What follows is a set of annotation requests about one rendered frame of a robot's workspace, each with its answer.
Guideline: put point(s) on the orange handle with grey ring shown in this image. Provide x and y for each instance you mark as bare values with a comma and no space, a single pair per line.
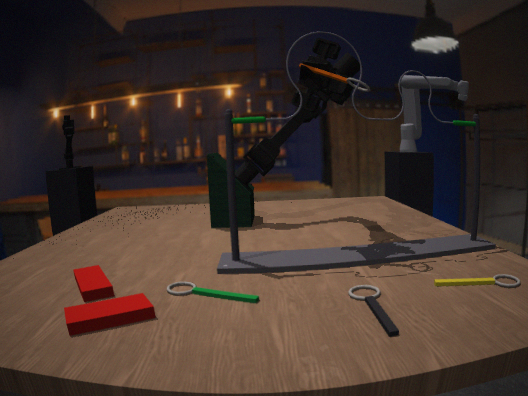
338,78

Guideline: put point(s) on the red rectangular block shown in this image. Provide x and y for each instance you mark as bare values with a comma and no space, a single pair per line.
92,283
110,313

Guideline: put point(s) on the green handle with grey loop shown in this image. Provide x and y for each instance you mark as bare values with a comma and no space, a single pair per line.
213,293

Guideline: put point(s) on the yellow handle with grey loop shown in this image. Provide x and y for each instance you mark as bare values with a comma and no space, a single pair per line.
477,281

